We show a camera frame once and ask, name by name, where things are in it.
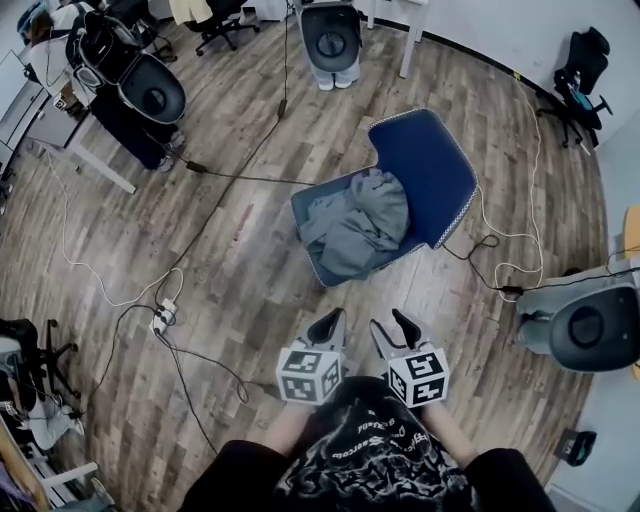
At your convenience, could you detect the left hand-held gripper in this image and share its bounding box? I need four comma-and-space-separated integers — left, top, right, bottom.
275, 308, 348, 412

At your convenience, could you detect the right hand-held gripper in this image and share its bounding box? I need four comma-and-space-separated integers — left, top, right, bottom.
368, 308, 448, 409

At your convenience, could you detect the grey clothing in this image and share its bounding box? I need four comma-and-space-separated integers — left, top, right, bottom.
298, 168, 412, 279

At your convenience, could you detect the blue chair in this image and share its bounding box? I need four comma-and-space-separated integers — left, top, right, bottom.
290, 107, 480, 289

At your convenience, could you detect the person's left forearm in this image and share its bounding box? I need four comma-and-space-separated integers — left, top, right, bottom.
268, 402, 322, 457

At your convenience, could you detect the person's right forearm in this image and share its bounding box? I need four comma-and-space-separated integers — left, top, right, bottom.
418, 398, 482, 472

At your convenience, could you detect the black office chair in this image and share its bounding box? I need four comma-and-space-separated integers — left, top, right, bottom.
193, 0, 262, 57
0, 317, 82, 401
535, 26, 615, 150

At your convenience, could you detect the person's black printed t-shirt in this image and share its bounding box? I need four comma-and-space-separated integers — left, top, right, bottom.
178, 374, 557, 512

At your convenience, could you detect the white power strip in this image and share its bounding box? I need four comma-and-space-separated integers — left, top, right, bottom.
148, 297, 180, 337

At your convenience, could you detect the black bag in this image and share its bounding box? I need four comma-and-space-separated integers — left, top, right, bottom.
558, 427, 599, 467

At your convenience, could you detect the round wooden table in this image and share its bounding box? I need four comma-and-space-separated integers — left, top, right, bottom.
621, 203, 640, 252

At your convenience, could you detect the white table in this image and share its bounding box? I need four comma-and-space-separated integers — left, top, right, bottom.
359, 0, 427, 80

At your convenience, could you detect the white desk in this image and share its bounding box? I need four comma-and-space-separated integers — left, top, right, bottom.
0, 48, 138, 196
0, 414, 101, 512

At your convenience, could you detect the yellow garment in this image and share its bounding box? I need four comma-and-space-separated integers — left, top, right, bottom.
168, 0, 215, 25

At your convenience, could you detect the black cable with adapter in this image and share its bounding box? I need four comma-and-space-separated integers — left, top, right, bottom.
440, 233, 640, 296

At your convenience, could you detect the long black cable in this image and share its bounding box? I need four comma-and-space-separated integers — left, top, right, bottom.
153, 0, 291, 321

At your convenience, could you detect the white cable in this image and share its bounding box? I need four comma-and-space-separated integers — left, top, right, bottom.
45, 152, 185, 308
477, 69, 547, 303

